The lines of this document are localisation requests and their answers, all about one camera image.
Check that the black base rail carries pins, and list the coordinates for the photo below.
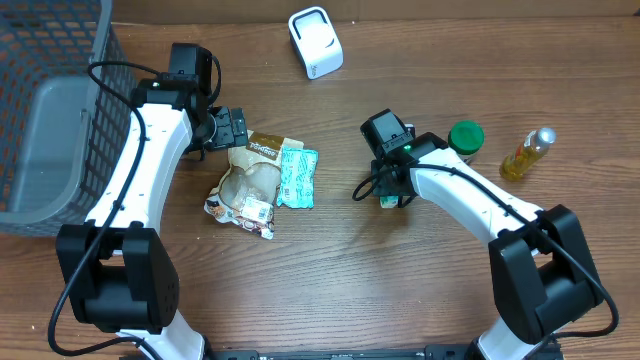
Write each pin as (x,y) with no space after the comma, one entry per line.
(340,354)

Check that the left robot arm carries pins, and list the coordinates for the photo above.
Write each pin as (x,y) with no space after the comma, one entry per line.
(120,283)

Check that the white barcode scanner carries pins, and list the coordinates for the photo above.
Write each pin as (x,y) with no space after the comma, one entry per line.
(315,42)

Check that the mint green snack packet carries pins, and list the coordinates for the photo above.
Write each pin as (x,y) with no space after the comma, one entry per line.
(298,167)

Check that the green white Knorr container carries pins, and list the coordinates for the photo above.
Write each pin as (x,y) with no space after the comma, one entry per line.
(466,138)

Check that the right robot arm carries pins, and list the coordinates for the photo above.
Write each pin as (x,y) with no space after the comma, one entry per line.
(543,274)

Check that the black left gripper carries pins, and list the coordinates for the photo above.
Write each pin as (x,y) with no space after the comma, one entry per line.
(224,136)

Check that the brown printed snack pouch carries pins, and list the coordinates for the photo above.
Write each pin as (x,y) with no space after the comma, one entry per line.
(246,194)

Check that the dark grey mesh basket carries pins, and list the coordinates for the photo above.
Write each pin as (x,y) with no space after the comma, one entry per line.
(61,135)

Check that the yellow liquid bottle grey cap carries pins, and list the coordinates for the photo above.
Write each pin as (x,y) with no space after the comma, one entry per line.
(535,146)

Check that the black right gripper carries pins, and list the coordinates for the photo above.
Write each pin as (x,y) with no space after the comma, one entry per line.
(385,189)

